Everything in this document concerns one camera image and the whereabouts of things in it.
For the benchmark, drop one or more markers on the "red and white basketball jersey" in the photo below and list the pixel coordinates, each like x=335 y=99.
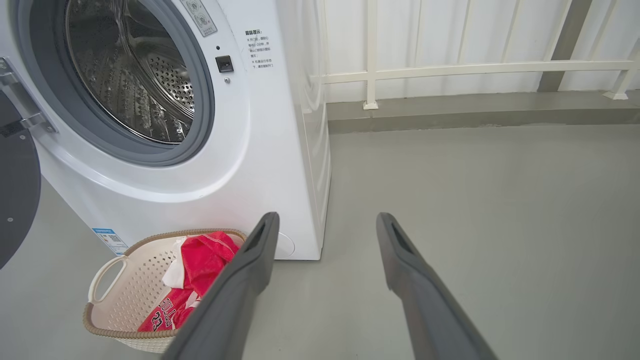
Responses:
x=205 y=265

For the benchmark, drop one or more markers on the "white front-load washing machine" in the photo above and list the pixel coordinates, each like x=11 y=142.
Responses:
x=260 y=150

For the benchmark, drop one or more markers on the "glass washer door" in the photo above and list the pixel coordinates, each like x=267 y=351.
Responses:
x=17 y=190

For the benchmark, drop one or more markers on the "blue energy label sticker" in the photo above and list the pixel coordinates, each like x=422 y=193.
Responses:
x=111 y=242

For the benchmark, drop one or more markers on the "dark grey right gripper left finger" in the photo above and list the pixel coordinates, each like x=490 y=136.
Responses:
x=230 y=305

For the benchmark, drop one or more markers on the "white metal railing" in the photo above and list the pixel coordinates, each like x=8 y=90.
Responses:
x=371 y=60

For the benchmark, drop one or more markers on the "cream plastic laundry basket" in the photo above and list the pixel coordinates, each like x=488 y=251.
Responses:
x=130 y=295

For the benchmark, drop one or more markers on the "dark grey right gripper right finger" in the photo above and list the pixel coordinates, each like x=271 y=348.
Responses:
x=430 y=310

